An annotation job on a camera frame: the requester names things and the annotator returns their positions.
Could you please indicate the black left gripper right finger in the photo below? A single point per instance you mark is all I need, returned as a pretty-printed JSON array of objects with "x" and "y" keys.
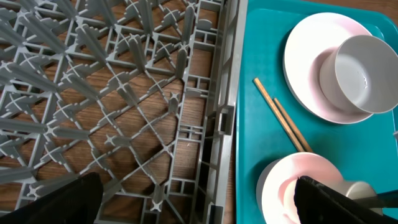
[{"x": 317, "y": 203}]

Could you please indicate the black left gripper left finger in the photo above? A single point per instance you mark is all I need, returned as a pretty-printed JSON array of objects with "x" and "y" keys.
[{"x": 77, "y": 203}]

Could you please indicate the small pink bowl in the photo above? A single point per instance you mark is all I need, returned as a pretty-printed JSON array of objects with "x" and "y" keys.
[{"x": 276, "y": 184}]

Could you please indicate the white plastic cup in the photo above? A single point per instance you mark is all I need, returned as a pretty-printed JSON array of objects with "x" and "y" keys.
[{"x": 352, "y": 190}]

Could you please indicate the grey white bowl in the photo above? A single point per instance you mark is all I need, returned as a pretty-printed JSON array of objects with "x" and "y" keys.
[{"x": 361, "y": 76}]

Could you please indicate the grey plastic dishwasher rack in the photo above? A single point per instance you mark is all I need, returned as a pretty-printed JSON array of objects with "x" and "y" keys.
[{"x": 140, "y": 93}]

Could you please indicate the teal plastic tray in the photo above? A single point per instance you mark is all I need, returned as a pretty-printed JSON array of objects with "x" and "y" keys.
[{"x": 364, "y": 151}]

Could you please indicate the wooden chopstick left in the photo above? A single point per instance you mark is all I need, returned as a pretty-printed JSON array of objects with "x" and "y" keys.
[{"x": 278, "y": 115}]

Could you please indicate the large white pink plate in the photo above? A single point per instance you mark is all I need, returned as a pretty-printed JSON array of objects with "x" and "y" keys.
[{"x": 309, "y": 43}]

